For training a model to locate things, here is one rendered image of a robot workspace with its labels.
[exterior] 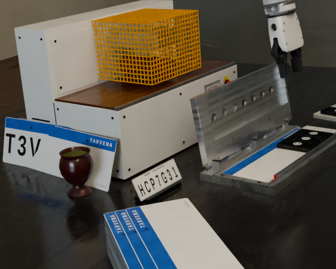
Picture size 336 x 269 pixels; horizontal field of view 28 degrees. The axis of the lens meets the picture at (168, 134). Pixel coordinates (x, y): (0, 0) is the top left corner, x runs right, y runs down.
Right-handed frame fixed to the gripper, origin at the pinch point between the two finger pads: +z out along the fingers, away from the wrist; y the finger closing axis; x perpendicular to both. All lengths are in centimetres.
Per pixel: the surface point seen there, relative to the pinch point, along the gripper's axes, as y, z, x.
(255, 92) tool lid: -7.9, 4.0, 7.5
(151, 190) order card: -52, 16, 11
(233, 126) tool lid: -21.5, 9.9, 7.0
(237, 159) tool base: -25.1, 17.8, 5.1
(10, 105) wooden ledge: -13, 1, 115
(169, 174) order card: -44.0, 15.2, 11.8
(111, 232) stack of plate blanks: -82, 13, -6
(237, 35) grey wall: 185, 8, 148
